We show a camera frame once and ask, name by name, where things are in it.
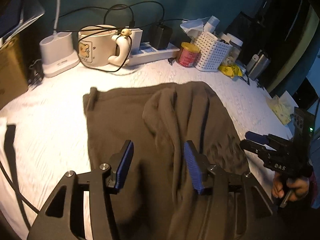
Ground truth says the blue white tube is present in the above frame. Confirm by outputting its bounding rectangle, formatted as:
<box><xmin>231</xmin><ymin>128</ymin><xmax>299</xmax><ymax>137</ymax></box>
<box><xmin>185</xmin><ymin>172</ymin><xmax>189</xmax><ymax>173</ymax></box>
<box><xmin>203</xmin><ymin>16</ymin><xmax>220</xmax><ymax>33</ymax></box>

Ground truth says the red can yellow lid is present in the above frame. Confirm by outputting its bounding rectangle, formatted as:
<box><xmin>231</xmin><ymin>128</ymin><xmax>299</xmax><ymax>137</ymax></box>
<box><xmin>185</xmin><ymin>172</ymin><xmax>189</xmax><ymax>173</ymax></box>
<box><xmin>176</xmin><ymin>42</ymin><xmax>200</xmax><ymax>67</ymax></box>

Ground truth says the dark brown t-shirt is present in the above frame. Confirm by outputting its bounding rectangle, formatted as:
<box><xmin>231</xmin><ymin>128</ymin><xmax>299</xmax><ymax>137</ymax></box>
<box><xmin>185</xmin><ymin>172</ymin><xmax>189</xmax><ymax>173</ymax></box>
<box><xmin>83</xmin><ymin>82</ymin><xmax>249</xmax><ymax>239</ymax></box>

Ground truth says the stainless steel tumbler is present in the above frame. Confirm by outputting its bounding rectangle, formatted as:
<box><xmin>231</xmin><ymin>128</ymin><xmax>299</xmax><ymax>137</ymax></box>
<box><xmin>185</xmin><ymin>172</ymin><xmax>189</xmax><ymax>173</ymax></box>
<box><xmin>246</xmin><ymin>50</ymin><xmax>270</xmax><ymax>80</ymax></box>

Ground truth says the white power strip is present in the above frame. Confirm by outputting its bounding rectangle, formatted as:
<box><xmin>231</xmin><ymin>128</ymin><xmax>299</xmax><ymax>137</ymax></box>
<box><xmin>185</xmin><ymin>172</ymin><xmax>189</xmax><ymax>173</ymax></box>
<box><xmin>127</xmin><ymin>42</ymin><xmax>180</xmax><ymax>66</ymax></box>

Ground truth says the white plastic perforated basket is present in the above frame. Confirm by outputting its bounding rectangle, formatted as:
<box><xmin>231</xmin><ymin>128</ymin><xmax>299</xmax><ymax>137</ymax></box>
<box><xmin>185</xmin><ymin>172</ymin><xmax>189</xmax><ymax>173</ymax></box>
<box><xmin>191</xmin><ymin>32</ymin><xmax>232</xmax><ymax>72</ymax></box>

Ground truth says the brown cardboard box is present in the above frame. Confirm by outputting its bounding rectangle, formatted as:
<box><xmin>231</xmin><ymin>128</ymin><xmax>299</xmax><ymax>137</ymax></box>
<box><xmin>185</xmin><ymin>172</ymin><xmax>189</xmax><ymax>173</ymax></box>
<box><xmin>0</xmin><ymin>35</ymin><xmax>28</xmax><ymax>109</ymax></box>

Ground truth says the white bear mug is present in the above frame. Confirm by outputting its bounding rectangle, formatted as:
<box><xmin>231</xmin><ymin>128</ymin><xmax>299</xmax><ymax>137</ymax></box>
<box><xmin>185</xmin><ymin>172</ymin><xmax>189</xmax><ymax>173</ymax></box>
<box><xmin>78</xmin><ymin>25</ymin><xmax>132</xmax><ymax>68</ymax></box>

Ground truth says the black power adapter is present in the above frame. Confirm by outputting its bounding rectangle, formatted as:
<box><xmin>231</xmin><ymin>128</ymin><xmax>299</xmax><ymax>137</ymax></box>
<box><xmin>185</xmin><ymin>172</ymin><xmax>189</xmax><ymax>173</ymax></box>
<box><xmin>149</xmin><ymin>24</ymin><xmax>173</xmax><ymax>50</ymax></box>

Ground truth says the clear jar white lid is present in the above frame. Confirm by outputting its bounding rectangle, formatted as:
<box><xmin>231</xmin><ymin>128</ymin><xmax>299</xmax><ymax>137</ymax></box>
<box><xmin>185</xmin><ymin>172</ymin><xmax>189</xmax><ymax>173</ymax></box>
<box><xmin>221</xmin><ymin>33</ymin><xmax>243</xmax><ymax>66</ymax></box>

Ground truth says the white textured bed cover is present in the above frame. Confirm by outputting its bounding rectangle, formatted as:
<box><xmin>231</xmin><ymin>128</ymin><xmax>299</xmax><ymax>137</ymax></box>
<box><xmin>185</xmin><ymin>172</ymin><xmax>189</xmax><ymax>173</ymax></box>
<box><xmin>0</xmin><ymin>58</ymin><xmax>293</xmax><ymax>240</ymax></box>

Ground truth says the black cable bundle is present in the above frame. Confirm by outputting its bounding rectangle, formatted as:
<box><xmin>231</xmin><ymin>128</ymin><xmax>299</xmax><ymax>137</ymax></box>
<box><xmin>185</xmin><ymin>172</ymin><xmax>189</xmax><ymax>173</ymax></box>
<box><xmin>27</xmin><ymin>58</ymin><xmax>45</xmax><ymax>87</ymax></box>

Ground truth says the white desk lamp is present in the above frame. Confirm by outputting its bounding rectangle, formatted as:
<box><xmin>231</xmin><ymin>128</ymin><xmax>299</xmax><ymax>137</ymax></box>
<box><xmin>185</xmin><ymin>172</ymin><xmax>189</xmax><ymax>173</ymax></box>
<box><xmin>40</xmin><ymin>0</ymin><xmax>80</xmax><ymax>78</ymax></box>

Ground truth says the black charging cable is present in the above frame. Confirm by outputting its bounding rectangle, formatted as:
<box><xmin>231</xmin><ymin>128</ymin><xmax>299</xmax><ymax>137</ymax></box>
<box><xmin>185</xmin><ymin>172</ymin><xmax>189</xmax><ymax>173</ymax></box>
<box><xmin>52</xmin><ymin>0</ymin><xmax>190</xmax><ymax>73</ymax></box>

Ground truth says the right hand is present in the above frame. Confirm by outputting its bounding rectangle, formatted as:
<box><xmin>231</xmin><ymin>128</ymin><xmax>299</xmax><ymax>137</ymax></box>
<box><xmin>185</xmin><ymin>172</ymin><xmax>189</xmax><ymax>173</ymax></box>
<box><xmin>271</xmin><ymin>172</ymin><xmax>309</xmax><ymax>202</ymax></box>

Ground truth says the white tag on tumbler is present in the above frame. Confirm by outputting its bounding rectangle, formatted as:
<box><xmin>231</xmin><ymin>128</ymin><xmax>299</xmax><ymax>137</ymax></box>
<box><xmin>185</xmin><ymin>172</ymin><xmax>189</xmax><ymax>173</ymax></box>
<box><xmin>246</xmin><ymin>54</ymin><xmax>259</xmax><ymax>73</ymax></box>

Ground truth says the black thin cable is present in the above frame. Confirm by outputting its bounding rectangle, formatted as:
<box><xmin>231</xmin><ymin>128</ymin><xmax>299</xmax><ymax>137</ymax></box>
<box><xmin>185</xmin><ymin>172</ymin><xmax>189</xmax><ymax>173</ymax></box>
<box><xmin>0</xmin><ymin>159</ymin><xmax>41</xmax><ymax>215</ymax></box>

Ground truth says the white charger plug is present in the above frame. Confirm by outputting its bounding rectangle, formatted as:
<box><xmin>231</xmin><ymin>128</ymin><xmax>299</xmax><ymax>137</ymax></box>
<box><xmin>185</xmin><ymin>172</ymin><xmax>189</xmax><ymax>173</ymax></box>
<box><xmin>130</xmin><ymin>28</ymin><xmax>143</xmax><ymax>54</ymax></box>

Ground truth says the yellow duck snack bag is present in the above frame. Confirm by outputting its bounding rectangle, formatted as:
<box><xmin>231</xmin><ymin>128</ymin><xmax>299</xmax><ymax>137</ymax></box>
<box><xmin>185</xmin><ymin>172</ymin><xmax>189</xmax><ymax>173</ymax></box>
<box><xmin>218</xmin><ymin>64</ymin><xmax>243</xmax><ymax>79</ymax></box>

